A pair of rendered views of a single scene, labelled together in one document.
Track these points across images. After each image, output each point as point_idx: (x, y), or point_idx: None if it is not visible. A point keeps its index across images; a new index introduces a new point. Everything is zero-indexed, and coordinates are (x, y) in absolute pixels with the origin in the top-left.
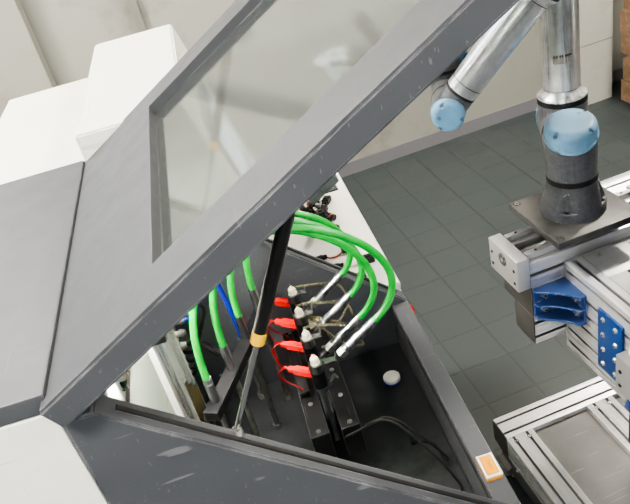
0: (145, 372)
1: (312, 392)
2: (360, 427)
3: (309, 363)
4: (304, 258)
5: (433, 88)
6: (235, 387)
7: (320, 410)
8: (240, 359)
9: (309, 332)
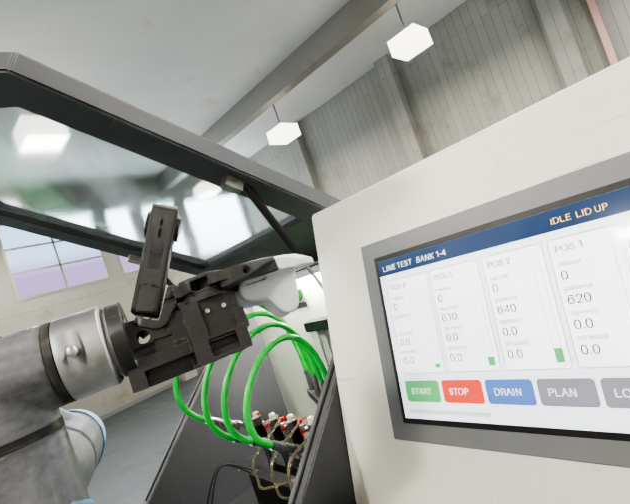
0: (302, 330)
1: (295, 465)
2: (242, 466)
3: (260, 414)
4: (312, 423)
5: (74, 439)
6: (314, 401)
7: (281, 463)
8: (318, 399)
9: (268, 415)
